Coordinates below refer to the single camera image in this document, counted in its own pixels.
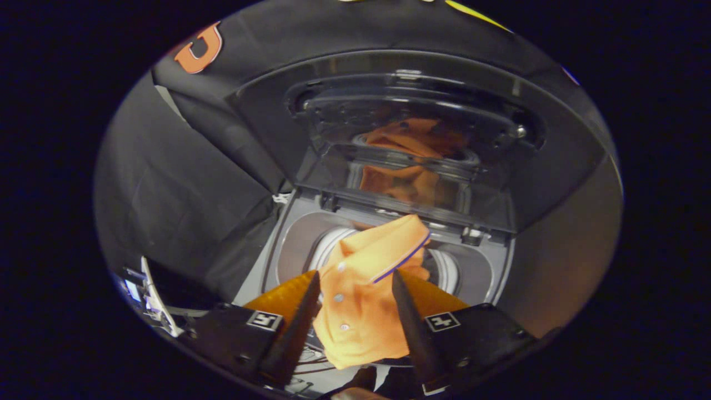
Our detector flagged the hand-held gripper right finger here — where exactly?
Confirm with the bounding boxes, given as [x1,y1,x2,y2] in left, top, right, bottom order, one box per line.
[392,269,538,396]

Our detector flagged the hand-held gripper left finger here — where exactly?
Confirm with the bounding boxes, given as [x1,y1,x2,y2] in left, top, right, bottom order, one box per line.
[192,271,322,388]

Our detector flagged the orange polo shirt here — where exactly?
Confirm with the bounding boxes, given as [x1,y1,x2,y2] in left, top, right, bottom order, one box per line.
[313,214,433,370]

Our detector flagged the dark washing machine lid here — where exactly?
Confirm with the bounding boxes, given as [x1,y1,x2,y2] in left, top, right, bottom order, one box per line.
[225,50,606,234]

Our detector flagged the white and blue device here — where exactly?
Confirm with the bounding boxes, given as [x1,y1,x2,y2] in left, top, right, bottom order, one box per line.
[119,256,187,338]

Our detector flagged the thin black cable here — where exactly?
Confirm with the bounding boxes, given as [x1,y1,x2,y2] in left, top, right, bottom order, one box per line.
[289,356,339,395]

